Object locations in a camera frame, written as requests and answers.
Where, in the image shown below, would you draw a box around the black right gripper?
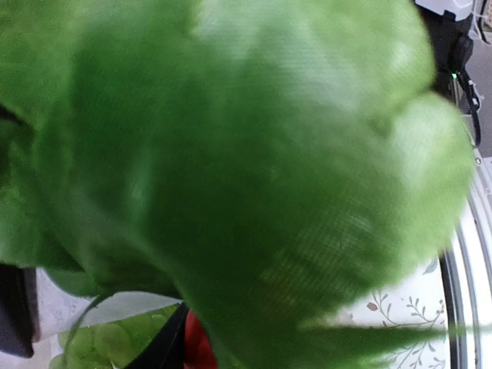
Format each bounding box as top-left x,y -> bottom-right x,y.
1,264 -> 39,357

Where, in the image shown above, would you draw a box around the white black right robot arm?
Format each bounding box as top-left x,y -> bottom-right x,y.
1,1 -> 474,358

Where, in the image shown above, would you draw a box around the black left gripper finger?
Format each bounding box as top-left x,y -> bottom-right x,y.
125,303 -> 188,369

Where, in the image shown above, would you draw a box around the orange toy carrot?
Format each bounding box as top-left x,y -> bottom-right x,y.
184,311 -> 218,369

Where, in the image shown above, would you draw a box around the green toy leafy vegetable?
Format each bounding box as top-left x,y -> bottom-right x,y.
1,1 -> 474,368

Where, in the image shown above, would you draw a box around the green toy grapes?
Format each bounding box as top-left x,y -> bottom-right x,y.
49,304 -> 178,369

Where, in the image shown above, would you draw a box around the floral white table mat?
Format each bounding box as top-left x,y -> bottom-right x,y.
28,260 -> 449,368

